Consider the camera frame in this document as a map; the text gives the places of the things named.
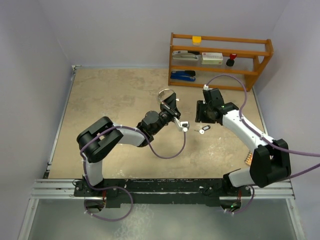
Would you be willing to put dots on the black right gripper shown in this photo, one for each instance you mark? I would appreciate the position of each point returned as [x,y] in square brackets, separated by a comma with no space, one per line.
[200,117]

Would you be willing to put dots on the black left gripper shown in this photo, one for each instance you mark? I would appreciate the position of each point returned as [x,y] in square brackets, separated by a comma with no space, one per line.
[169,105]

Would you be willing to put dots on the silver keyring with clips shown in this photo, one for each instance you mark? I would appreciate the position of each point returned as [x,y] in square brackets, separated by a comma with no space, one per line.
[167,93]

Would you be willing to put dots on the key with black fob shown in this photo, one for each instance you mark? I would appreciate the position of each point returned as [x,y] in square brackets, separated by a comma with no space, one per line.
[202,129]

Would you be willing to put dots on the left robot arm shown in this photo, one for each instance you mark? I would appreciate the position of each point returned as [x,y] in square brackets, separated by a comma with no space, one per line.
[98,140]

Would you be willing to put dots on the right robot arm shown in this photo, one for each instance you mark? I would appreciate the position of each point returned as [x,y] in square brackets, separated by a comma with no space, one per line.
[270,159]

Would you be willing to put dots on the blue stapler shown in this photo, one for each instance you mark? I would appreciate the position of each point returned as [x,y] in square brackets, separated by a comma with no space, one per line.
[183,75]

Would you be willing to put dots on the grey stapler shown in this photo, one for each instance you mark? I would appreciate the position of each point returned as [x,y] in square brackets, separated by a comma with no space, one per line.
[186,55]

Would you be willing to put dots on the wooden shelf rack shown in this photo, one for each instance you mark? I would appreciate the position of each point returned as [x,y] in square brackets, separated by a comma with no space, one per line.
[253,55]

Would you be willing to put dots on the white green staples box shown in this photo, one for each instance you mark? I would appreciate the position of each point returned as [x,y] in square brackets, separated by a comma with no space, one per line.
[212,58]

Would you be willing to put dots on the yellow small box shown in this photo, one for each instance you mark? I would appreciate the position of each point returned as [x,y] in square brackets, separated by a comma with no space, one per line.
[196,40]

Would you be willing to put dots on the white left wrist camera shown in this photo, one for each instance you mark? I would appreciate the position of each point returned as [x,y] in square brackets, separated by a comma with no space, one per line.
[182,126]

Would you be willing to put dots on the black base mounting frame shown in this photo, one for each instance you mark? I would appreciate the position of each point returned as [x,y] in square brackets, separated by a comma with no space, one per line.
[178,191]

